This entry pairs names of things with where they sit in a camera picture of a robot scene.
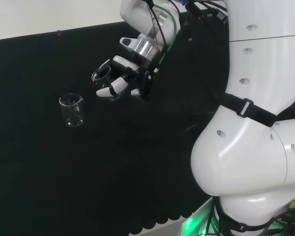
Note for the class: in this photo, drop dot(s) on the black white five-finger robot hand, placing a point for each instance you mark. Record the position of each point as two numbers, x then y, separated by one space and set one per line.
142 78

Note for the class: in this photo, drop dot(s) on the small clear glass beaker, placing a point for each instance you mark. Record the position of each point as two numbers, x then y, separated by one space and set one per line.
96 76

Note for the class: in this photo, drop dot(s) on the clear glass beaker with spout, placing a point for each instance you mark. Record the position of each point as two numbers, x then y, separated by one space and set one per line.
71 120

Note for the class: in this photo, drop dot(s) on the clear cloth clip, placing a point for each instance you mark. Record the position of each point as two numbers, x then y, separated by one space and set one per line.
58 32

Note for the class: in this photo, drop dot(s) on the black bench cloth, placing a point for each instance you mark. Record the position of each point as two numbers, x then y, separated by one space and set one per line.
64 172

